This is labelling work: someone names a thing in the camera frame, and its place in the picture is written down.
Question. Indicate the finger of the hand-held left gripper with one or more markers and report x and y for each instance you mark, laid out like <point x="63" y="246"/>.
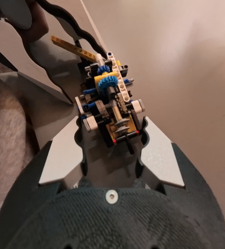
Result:
<point x="7" y="44"/>
<point x="75" y="11"/>

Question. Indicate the small white lego beam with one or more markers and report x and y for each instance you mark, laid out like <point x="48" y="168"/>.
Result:
<point x="79" y="106"/>

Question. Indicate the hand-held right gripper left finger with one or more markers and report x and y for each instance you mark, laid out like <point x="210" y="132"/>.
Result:
<point x="63" y="155"/>

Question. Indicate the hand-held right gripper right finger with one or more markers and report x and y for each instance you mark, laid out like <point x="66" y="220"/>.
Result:
<point x="159" y="155"/>

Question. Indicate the lego vehicle chassis assembly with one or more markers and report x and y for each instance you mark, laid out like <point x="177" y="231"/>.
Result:
<point x="108" y="87"/>

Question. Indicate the person's left hand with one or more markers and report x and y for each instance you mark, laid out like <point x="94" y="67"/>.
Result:
<point x="39" y="27"/>

